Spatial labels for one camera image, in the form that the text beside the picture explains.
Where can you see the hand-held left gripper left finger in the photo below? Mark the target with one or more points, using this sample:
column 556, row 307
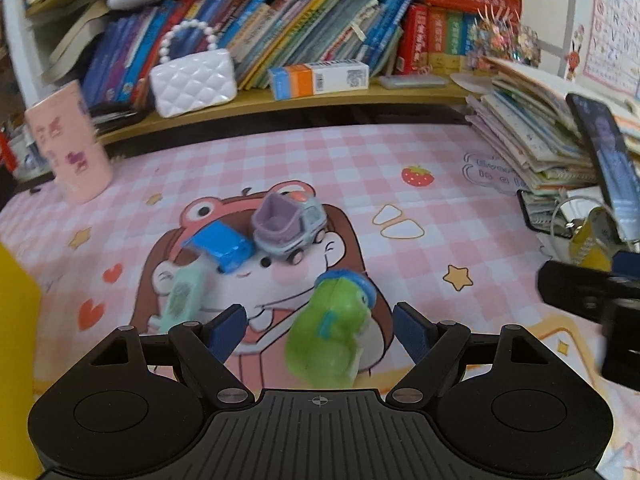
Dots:
column 227, row 332

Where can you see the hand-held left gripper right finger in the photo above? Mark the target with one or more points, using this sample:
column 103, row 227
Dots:
column 412, row 332

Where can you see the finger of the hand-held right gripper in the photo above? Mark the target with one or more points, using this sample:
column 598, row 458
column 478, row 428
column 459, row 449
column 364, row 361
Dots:
column 570, row 287
column 626, row 262

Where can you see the green dinosaur toy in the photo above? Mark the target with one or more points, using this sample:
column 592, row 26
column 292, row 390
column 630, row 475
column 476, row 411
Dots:
column 325, row 345

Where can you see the yellow cardboard box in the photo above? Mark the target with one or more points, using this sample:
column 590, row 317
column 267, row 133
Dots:
column 17, row 320

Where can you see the yellow tape roll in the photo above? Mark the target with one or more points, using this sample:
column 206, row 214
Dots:
column 592, row 247

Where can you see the mint green toy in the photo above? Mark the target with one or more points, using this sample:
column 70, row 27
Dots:
column 180, row 297

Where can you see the blue toy car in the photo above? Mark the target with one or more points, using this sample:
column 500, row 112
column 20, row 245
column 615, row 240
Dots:
column 220, row 245

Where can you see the black smartphone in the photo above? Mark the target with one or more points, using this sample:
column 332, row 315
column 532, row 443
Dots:
column 610, row 160

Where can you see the pink checked table mat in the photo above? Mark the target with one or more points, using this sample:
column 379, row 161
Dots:
column 450, row 220

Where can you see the purple toy truck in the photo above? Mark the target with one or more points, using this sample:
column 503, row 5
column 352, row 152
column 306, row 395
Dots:
column 285, row 225

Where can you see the stack of worn booklets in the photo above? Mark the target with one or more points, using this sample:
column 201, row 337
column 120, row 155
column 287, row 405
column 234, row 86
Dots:
column 530, row 130

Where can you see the wooden bookshelf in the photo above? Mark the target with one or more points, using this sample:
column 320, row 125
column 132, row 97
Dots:
column 300, row 105

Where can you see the pink printed cup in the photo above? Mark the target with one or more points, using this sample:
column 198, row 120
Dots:
column 70, row 150

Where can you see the white quilted pearl handbag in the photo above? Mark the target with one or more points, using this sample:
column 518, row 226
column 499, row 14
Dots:
column 192, row 85

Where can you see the grey flat case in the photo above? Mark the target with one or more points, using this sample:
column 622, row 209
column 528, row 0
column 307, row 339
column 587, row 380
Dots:
column 412, row 81

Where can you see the colourful glitter ornament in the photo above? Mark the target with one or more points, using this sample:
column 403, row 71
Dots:
column 502, row 35

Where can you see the orange and white carton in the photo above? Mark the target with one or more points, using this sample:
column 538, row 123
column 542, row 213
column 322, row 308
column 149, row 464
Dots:
column 320, row 77

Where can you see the row of colourful books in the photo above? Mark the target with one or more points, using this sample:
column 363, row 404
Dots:
column 310, row 25

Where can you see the cartoon wall sticker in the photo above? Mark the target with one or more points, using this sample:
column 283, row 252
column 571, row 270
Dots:
column 576, row 55

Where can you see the pink alphabet wall poster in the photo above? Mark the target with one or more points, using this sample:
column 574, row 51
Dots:
column 615, row 20

